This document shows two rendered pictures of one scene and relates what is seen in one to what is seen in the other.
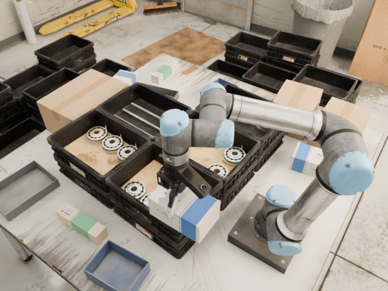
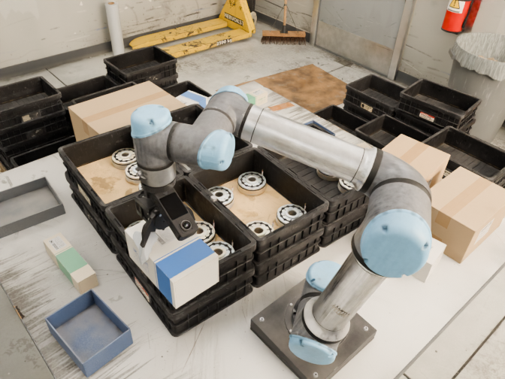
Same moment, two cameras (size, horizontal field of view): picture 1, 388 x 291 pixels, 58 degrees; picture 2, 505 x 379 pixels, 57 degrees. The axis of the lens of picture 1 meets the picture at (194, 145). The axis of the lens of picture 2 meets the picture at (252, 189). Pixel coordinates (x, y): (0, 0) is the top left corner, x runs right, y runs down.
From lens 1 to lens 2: 0.32 m
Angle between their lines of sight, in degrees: 10
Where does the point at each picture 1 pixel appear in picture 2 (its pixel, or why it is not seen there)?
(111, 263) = (86, 321)
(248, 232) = (279, 323)
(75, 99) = (114, 111)
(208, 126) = (193, 133)
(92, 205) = (93, 245)
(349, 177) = (386, 246)
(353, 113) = (484, 193)
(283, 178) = not seen: hidden behind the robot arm
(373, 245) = not seen: outside the picture
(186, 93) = not seen: hidden behind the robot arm
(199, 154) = (246, 206)
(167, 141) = (137, 146)
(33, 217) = (18, 244)
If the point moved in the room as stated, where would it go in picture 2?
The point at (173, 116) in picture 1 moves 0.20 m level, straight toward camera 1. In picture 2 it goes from (148, 112) to (103, 177)
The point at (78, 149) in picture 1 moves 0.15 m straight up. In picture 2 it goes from (96, 171) to (89, 137)
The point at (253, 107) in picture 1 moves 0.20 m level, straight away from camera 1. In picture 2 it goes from (275, 125) to (310, 84)
